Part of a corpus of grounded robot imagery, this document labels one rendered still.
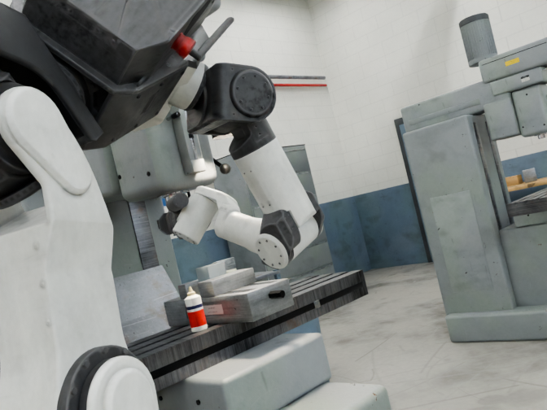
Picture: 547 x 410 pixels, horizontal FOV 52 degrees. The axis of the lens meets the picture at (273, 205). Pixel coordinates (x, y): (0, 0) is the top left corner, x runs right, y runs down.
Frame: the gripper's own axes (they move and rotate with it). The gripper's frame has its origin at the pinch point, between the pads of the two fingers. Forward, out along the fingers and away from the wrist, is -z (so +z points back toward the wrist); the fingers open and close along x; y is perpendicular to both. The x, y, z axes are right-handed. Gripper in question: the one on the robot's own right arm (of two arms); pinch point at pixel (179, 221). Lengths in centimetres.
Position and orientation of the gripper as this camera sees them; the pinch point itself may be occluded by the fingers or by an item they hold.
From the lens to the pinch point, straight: 150.7
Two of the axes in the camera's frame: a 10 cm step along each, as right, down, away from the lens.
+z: 3.4, -1.1, -9.3
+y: 2.3, 9.7, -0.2
